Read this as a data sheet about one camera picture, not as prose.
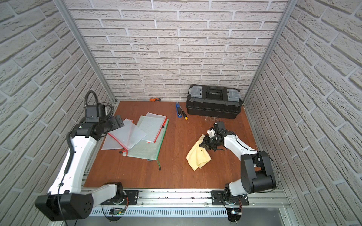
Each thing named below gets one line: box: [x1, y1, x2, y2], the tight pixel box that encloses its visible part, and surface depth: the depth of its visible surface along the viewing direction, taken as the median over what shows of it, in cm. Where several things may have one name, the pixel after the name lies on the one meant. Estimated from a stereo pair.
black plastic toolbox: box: [185, 84, 243, 120], surface depth 102 cm
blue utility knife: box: [176, 101, 183, 119], surface depth 112 cm
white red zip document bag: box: [100, 118, 148, 152], surface depth 98 cm
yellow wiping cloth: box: [186, 134, 212, 172], surface depth 86 cm
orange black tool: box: [149, 97, 161, 102], surface depth 124 cm
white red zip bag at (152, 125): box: [136, 112, 168, 144], surface depth 106 cm
